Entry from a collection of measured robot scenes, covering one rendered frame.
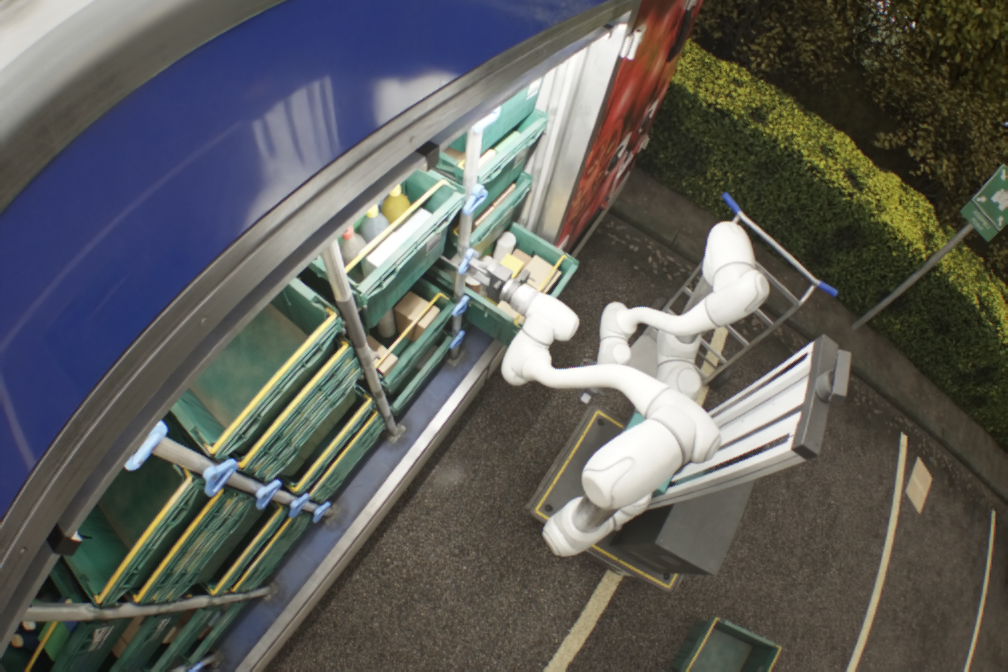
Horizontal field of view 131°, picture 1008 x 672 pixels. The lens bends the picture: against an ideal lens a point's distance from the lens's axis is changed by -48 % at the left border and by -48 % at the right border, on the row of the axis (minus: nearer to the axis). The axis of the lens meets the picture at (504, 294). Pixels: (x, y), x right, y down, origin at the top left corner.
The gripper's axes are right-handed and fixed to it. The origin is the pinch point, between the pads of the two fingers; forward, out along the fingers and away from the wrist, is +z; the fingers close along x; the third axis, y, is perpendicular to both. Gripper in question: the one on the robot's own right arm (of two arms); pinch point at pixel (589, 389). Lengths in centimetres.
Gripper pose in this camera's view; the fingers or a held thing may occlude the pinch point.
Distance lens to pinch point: 187.7
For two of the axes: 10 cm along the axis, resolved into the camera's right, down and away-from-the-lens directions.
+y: 8.2, 5.3, -2.0
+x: 5.5, -6.6, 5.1
